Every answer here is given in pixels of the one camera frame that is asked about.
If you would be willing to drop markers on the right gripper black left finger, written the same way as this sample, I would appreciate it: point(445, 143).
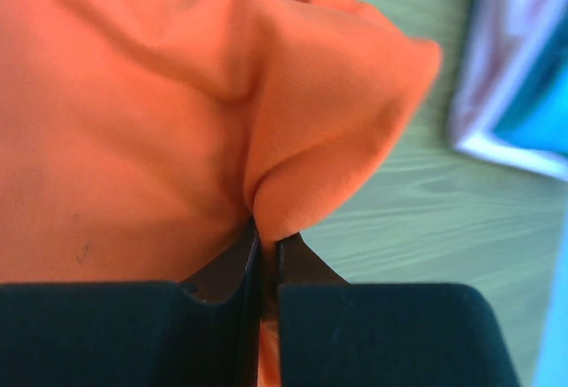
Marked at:
point(202, 331)

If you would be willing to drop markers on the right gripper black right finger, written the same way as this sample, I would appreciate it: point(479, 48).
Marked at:
point(333, 333)

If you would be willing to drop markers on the orange t shirt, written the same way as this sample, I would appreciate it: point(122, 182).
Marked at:
point(140, 137)

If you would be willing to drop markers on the teal folded t shirt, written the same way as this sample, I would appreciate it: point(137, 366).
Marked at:
point(537, 120)

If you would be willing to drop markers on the pink folded t shirt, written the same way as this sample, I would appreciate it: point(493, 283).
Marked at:
point(503, 42)

